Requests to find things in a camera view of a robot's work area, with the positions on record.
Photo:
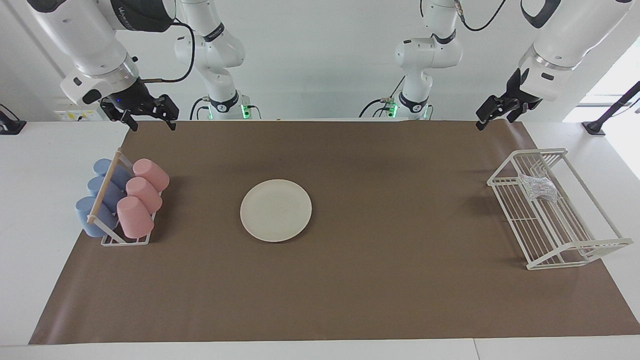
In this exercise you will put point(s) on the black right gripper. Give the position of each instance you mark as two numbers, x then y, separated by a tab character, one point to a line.
137	100

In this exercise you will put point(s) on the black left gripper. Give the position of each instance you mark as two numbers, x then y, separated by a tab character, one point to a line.
525	97

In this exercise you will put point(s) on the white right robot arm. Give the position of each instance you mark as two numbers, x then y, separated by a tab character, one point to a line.
90	45

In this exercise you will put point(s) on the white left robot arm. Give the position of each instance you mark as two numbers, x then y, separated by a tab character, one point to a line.
570	45

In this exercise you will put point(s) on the cream round plate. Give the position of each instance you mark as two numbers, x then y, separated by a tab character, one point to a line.
276	210

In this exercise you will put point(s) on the pink plastic cup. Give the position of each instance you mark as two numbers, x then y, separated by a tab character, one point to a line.
144	194
135	217
151	174

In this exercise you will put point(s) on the blue plastic cup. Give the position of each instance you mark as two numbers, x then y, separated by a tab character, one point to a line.
85	212
101	167
95	185

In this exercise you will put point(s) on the cup rack with wooden bar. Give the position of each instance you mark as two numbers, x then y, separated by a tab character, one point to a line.
105	186

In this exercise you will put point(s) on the black table clamp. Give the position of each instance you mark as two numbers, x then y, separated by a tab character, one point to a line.
10	125

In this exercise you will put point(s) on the brown table mat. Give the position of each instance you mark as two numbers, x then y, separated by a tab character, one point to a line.
400	300

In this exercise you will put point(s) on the white wall outlet box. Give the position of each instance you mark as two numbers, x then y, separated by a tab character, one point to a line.
75	115

